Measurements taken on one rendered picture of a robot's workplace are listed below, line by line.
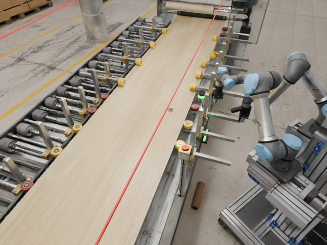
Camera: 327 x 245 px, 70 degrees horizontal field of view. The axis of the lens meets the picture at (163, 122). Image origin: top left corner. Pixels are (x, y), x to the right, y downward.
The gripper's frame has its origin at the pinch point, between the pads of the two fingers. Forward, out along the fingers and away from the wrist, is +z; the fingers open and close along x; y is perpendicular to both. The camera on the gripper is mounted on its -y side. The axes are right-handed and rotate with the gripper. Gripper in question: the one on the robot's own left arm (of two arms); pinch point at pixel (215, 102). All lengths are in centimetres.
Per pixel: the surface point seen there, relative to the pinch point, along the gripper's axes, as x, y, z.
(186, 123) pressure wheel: -27.0, 16.4, 10.4
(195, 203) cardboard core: -15, 47, 93
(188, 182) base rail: -28, 62, 31
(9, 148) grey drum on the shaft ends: -175, 34, 20
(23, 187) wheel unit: -142, 77, 11
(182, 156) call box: -36, 74, -17
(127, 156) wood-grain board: -75, 51, 11
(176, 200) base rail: -38, 77, 31
